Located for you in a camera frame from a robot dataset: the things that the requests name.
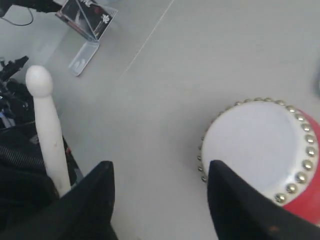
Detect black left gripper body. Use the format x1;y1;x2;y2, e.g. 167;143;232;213
0;56;67;233

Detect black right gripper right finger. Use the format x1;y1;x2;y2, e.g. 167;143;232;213
207;160;320;240

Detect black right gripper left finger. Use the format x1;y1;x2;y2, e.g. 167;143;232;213
33;161;117;240

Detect short wooden drumstick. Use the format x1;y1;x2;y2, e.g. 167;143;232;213
25;65;71;197

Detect red small drum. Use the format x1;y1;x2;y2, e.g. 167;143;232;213
197;98;320;226

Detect clear plastic case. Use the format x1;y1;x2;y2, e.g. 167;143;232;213
55;0;118;77

